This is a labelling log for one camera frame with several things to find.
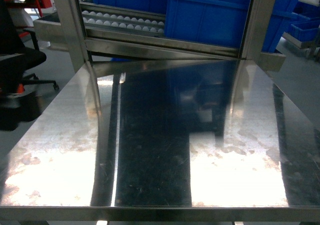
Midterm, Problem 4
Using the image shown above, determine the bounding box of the steel shelf rack with bins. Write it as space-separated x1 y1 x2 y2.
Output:
282 0 320 61

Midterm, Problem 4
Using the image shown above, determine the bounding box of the black office chair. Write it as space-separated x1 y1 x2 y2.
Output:
0 0 59 95

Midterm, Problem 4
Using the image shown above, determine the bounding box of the large blue plastic crate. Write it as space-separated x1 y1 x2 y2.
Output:
164 0 298 53

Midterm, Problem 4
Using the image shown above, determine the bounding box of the stainless steel roller rack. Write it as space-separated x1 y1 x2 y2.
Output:
33 0 286 72

